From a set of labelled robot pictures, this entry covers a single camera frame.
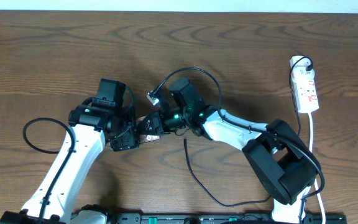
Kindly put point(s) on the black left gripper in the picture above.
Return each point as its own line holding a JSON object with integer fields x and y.
{"x": 131, "y": 140}

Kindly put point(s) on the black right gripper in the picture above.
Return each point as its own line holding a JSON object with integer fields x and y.
{"x": 158, "y": 122}

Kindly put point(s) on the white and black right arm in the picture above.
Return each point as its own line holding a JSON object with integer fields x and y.
{"x": 284, "y": 165}

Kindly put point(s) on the white power strip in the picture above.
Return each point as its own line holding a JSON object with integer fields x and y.
{"x": 302, "y": 77}

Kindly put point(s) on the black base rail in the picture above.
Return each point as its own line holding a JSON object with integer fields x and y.
{"x": 228, "y": 218}

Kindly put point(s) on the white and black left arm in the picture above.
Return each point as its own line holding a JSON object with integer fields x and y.
{"x": 99, "y": 121}

